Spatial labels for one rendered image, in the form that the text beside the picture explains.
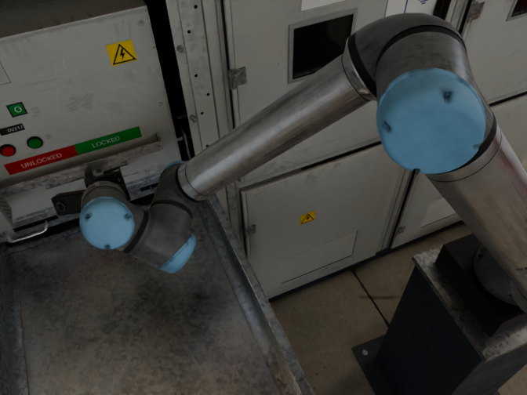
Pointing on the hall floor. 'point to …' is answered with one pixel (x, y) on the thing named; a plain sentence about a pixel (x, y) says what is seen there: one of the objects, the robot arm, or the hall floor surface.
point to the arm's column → (437, 350)
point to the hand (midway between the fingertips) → (93, 180)
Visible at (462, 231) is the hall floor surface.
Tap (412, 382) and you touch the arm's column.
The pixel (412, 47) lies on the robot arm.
